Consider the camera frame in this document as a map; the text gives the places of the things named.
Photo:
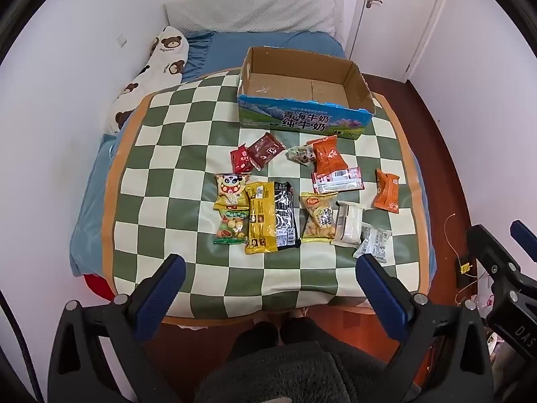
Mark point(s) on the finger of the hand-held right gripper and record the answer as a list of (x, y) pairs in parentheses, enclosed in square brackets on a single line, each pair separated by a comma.
[(491, 252), (524, 235)]

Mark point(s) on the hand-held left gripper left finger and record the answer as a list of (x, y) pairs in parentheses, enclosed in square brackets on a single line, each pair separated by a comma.
[(165, 289)]

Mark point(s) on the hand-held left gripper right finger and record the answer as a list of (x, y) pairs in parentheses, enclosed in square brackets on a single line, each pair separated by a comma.
[(379, 289)]

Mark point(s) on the small white grey snack packet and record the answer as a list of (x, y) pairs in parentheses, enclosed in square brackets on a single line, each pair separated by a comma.
[(375, 241)]

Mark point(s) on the green biscuit packet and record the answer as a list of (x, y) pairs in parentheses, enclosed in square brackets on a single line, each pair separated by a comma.
[(230, 226)]

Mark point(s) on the yellow-topped clear biscuit packet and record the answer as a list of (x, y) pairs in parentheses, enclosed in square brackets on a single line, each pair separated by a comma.
[(319, 218)]

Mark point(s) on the orange snack packet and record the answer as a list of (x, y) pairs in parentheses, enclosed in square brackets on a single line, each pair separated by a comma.
[(327, 155), (387, 193)]

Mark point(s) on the red and white snack packet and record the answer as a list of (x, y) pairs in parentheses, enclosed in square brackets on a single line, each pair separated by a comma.
[(337, 182)]

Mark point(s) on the yellow panda snack packet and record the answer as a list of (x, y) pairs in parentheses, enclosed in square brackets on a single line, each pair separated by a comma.
[(230, 191)]

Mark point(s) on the black snack packet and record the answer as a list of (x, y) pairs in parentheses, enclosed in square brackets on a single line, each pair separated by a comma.
[(287, 214)]

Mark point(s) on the large yellow snack packet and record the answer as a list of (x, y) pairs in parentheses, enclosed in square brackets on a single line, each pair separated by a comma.
[(262, 218)]

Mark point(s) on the clear-wrapped round pastry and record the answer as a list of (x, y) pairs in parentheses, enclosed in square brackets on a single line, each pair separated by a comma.
[(301, 155)]

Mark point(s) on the blue printed cardboard box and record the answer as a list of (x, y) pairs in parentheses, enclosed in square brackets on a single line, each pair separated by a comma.
[(293, 117)]

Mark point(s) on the white plastic bag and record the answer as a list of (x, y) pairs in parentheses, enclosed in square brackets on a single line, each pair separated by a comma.
[(482, 298)]

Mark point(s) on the red cloth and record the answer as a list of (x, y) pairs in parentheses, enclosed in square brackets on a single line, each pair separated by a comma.
[(98, 287)]

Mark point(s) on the person's dark fleece-clad legs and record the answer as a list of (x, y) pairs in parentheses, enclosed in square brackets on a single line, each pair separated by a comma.
[(293, 369)]

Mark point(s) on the green white checkered mat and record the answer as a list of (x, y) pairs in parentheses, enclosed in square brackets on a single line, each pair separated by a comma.
[(188, 155)]

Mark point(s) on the small red snack packet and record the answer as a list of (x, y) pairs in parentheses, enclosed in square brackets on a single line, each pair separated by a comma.
[(241, 159)]

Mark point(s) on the dark red snack packet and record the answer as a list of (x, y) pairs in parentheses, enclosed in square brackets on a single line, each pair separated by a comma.
[(263, 150)]

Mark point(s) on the bear print pillow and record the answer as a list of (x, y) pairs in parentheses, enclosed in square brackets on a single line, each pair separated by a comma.
[(142, 88)]

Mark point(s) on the white door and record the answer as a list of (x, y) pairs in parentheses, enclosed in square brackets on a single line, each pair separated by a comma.
[(398, 16)]

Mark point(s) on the grey dotted pillow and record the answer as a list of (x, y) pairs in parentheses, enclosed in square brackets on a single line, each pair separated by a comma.
[(251, 10)]

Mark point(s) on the white wall switch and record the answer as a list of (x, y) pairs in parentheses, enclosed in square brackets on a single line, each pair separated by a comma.
[(123, 40)]

